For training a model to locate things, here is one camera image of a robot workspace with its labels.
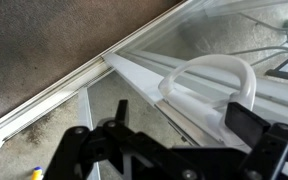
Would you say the white sliding glass door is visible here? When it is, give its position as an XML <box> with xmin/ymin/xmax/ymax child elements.
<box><xmin>104</xmin><ymin>0</ymin><xmax>288</xmax><ymax>146</ymax></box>

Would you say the yellow and blue marker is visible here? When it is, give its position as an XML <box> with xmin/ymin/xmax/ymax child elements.
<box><xmin>31</xmin><ymin>166</ymin><xmax>44</xmax><ymax>180</ymax></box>

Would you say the metal floor door track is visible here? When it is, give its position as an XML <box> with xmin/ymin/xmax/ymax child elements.
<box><xmin>0</xmin><ymin>0</ymin><xmax>188</xmax><ymax>129</ymax></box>

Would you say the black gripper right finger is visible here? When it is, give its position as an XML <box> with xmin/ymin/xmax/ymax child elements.
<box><xmin>225</xmin><ymin>102</ymin><xmax>271</xmax><ymax>148</ymax></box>

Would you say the white screen door frame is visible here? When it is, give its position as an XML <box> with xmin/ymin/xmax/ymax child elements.
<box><xmin>78</xmin><ymin>87</ymin><xmax>101</xmax><ymax>180</ymax></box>

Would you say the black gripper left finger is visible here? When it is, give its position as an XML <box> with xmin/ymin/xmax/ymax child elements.
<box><xmin>115</xmin><ymin>99</ymin><xmax>129</xmax><ymax>126</ymax></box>

